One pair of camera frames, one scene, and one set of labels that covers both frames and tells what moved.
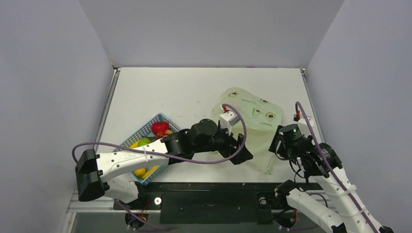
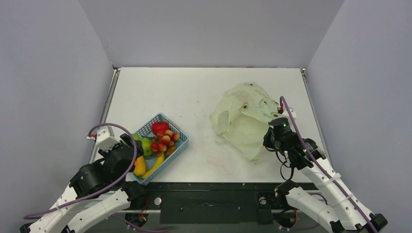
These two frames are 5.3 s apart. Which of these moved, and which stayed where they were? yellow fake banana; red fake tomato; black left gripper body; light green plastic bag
Moved: light green plastic bag; black left gripper body
Stayed: red fake tomato; yellow fake banana
